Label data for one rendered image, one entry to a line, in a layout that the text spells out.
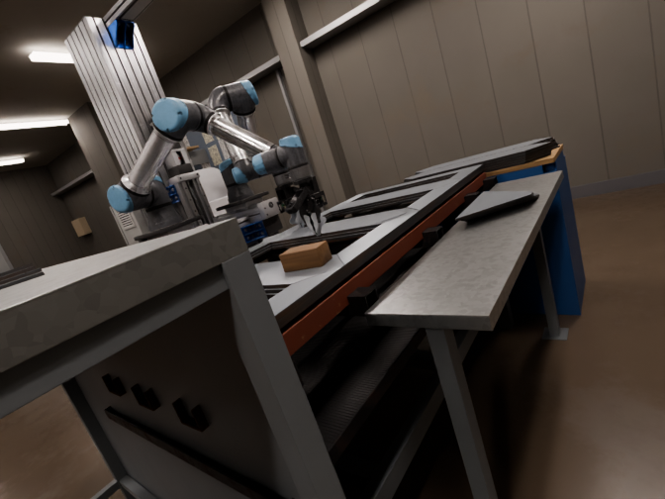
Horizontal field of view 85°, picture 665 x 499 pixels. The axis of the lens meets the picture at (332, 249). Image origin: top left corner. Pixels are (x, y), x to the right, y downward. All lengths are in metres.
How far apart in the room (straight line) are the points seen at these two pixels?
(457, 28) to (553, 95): 1.13
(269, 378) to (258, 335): 0.05
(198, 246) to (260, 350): 0.14
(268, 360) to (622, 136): 4.04
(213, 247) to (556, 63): 3.99
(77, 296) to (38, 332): 0.03
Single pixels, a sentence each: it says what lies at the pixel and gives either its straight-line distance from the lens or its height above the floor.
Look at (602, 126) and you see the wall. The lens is 4.24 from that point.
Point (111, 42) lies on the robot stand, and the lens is 2.22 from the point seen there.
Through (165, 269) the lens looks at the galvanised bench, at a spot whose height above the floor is 1.03.
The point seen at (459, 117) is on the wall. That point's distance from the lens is 4.31.
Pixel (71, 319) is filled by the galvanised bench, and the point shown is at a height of 1.02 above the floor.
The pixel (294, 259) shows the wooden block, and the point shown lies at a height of 0.87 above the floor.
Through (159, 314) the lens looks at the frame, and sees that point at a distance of 0.38.
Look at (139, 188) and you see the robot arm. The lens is 1.66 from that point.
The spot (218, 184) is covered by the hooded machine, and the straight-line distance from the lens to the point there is 5.54.
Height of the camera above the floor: 1.07
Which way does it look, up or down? 13 degrees down
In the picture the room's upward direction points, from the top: 18 degrees counter-clockwise
